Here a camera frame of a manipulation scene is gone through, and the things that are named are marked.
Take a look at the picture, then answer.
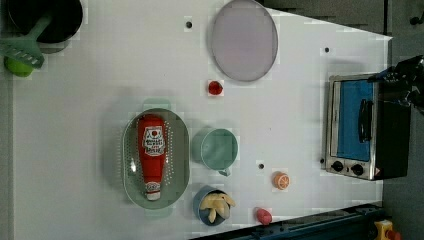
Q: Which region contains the red ketchup bottle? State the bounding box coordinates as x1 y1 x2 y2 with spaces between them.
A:
137 114 166 201

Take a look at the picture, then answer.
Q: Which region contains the green oval strainer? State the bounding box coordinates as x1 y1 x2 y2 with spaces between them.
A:
121 99 190 218

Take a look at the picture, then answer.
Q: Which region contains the teal green mug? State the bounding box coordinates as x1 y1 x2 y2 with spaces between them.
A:
192 128 239 177

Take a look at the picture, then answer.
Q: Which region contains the red strawberry toy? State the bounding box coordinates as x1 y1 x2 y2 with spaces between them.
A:
208 81 223 96

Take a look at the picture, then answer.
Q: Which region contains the peeled banana toy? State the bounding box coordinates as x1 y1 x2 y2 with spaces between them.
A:
199 193 236 223

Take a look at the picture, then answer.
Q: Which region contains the grey round plate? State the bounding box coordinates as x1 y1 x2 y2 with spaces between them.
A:
211 0 278 81

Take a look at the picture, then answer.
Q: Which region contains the blue bowl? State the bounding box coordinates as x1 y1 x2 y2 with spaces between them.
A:
193 185 225 226

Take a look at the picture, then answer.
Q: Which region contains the orange slice toy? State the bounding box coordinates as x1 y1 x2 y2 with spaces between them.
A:
273 172 290 190

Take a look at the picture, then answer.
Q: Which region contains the pink strawberry toy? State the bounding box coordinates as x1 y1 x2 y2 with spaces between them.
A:
256 208 272 225

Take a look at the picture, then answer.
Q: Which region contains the green slotted spatula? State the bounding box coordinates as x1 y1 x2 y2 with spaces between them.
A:
0 13 52 69

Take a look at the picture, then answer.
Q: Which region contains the lime green utensil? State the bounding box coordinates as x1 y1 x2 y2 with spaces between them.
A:
4 57 33 77

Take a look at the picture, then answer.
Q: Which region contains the yellow red emergency button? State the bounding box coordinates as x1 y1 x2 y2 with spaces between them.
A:
374 220 402 240

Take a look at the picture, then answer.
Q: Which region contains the black cylindrical holder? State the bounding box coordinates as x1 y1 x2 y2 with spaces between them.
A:
6 0 84 54

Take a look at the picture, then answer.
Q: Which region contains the blue metal frame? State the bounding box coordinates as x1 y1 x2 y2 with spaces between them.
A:
191 204 385 240

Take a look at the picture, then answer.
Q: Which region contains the black camera tripod mount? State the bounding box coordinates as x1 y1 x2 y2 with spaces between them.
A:
368 55 424 113

